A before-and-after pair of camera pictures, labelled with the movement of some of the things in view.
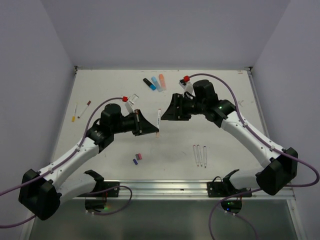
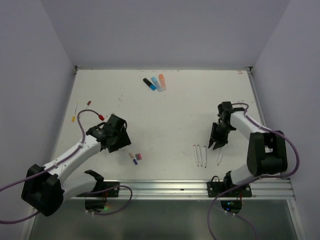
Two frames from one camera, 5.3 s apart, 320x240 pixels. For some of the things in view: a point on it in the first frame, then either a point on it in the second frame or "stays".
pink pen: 195,154 stays
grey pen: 199,155 stays
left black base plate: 101,185 stays
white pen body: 205,155 stays
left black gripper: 141,125 to 124,140
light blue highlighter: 158,85 stays
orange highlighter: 162,81 stays
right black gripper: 173,112 to 220,141
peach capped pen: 158,126 to 220,156
